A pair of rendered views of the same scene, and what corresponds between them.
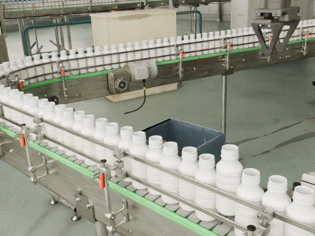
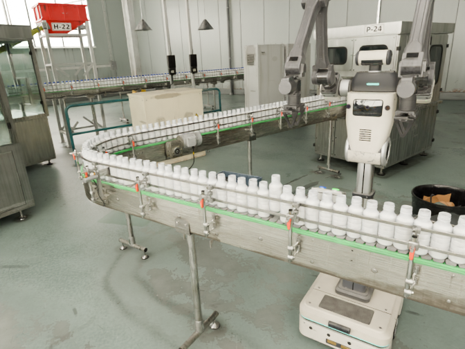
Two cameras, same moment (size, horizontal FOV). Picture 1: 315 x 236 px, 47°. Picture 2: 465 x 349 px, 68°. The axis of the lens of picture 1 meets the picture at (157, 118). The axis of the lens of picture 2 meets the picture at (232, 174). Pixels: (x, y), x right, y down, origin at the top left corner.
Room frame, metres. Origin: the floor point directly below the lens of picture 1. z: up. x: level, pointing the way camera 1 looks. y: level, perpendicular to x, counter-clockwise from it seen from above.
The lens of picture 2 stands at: (-0.62, 0.28, 1.71)
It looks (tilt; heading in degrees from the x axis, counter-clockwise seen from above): 19 degrees down; 350
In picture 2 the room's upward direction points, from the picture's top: 3 degrees counter-clockwise
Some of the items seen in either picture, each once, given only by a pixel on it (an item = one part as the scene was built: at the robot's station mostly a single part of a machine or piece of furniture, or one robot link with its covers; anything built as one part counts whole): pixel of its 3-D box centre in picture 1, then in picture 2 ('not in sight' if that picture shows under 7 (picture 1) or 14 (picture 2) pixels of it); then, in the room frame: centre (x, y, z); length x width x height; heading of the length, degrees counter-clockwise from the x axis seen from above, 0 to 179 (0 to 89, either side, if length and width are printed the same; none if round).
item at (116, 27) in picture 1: (135, 53); (169, 125); (5.40, 0.28, 0.59); 1.10 x 0.62 x 1.18; 118
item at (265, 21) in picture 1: (271, 33); (292, 116); (0.81, -0.26, 1.44); 0.07 x 0.07 x 0.09; 47
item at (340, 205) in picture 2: not in sight; (340, 215); (0.53, -0.36, 1.08); 0.06 x 0.06 x 0.17
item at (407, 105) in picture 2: not in sight; (407, 104); (0.51, -0.60, 1.51); 0.10 x 0.07 x 0.07; 136
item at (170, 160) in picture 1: (171, 172); (242, 194); (0.85, -0.03, 1.08); 0.06 x 0.06 x 0.17
